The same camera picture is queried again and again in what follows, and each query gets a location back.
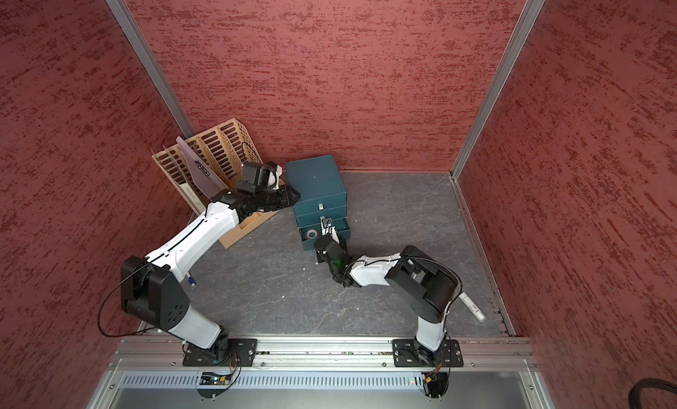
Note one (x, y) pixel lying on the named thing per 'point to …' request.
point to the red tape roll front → (311, 234)
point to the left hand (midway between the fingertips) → (294, 201)
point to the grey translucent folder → (209, 183)
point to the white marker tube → (472, 307)
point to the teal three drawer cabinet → (321, 192)
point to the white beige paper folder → (197, 203)
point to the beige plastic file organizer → (225, 150)
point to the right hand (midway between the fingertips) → (326, 241)
